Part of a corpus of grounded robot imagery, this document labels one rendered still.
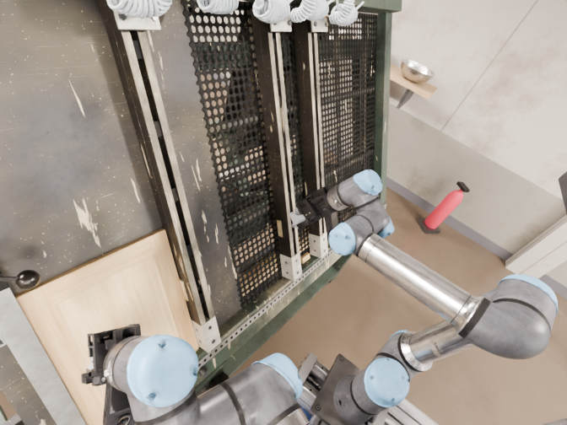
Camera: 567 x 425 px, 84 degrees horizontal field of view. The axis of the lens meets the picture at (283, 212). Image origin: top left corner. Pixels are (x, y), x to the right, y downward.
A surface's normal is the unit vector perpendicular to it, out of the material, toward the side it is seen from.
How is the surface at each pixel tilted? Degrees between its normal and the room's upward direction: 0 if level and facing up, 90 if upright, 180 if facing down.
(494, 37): 90
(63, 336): 60
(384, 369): 8
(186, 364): 31
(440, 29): 90
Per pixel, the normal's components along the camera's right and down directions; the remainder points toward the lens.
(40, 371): 0.76, 0.20
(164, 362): 0.65, -0.28
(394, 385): 0.21, -0.63
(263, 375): 0.10, -0.88
